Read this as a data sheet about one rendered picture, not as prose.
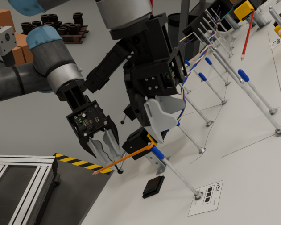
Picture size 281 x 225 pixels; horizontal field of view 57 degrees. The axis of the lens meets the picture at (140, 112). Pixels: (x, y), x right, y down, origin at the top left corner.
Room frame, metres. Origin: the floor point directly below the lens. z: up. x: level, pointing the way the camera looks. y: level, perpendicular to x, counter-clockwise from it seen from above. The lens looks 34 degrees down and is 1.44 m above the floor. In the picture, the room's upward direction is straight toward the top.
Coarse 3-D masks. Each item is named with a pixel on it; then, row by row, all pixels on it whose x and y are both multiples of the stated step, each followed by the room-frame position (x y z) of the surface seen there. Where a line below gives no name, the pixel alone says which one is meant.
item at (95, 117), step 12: (72, 84) 0.48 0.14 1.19; (60, 96) 0.49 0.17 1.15; (72, 96) 0.49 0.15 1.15; (84, 96) 0.48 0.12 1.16; (72, 108) 0.45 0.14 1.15; (84, 108) 0.45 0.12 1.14; (96, 108) 0.47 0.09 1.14; (72, 120) 0.45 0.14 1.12; (84, 120) 0.44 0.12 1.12; (96, 120) 0.44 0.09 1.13; (84, 132) 0.43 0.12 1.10; (96, 132) 0.47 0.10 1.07
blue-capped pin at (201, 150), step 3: (180, 126) 0.36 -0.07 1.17; (183, 129) 0.36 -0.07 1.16; (183, 132) 0.36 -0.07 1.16; (186, 132) 0.36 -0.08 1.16; (186, 135) 0.35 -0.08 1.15; (189, 135) 0.35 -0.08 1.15; (189, 138) 0.35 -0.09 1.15; (192, 138) 0.35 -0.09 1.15; (192, 141) 0.35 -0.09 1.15; (195, 144) 0.35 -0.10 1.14; (198, 147) 0.35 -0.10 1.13; (201, 147) 0.35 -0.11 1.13; (201, 150) 0.34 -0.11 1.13; (204, 150) 0.34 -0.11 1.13; (201, 153) 0.34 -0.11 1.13
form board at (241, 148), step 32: (256, 32) 0.80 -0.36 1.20; (192, 64) 1.09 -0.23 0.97; (256, 64) 0.55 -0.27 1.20; (192, 96) 0.67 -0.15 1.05; (224, 96) 0.51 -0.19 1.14; (256, 96) 0.41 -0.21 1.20; (192, 128) 0.46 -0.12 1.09; (224, 128) 0.37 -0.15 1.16; (256, 128) 0.31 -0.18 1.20; (128, 160) 0.54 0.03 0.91; (192, 160) 0.34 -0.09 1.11; (224, 160) 0.28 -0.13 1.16; (256, 160) 0.24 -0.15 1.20; (128, 192) 0.37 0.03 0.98; (160, 192) 0.30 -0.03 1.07; (192, 192) 0.25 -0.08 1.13; (224, 192) 0.22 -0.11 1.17; (256, 192) 0.19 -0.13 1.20; (96, 224) 0.33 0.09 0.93; (128, 224) 0.27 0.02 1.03; (160, 224) 0.23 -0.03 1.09; (192, 224) 0.20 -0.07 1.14; (224, 224) 0.17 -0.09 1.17; (256, 224) 0.15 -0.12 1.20
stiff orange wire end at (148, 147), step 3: (153, 144) 0.26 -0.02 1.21; (144, 147) 0.27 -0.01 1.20; (147, 147) 0.26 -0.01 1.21; (150, 147) 0.26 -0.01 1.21; (138, 150) 0.27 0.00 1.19; (141, 150) 0.27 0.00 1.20; (132, 153) 0.28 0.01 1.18; (135, 153) 0.27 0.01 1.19; (138, 153) 0.27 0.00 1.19; (126, 156) 0.28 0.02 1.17; (129, 156) 0.28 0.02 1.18; (120, 159) 0.29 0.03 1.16; (123, 159) 0.29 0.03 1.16; (114, 162) 0.30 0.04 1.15; (117, 162) 0.29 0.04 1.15; (108, 165) 0.30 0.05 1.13; (111, 165) 0.30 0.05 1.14; (102, 168) 0.31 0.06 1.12; (105, 168) 0.30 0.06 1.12; (96, 171) 0.32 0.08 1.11; (99, 171) 0.31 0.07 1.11; (93, 174) 0.32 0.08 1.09
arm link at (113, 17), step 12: (108, 0) 0.37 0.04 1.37; (120, 0) 0.37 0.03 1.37; (132, 0) 0.37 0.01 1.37; (144, 0) 0.38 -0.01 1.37; (108, 12) 0.37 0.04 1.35; (120, 12) 0.37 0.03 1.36; (132, 12) 0.37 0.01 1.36; (144, 12) 0.38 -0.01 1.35; (108, 24) 0.38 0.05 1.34; (120, 24) 0.37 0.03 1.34; (132, 24) 0.37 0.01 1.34
